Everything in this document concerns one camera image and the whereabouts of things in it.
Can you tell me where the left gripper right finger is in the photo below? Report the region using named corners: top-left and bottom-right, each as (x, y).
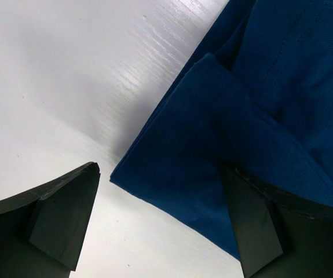
top-left (221, 166), bottom-right (333, 277)

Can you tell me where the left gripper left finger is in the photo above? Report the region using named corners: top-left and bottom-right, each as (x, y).
top-left (0, 162), bottom-right (100, 277)

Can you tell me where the navy blue t shirt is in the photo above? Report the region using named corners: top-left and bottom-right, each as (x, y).
top-left (110, 1), bottom-right (333, 257)

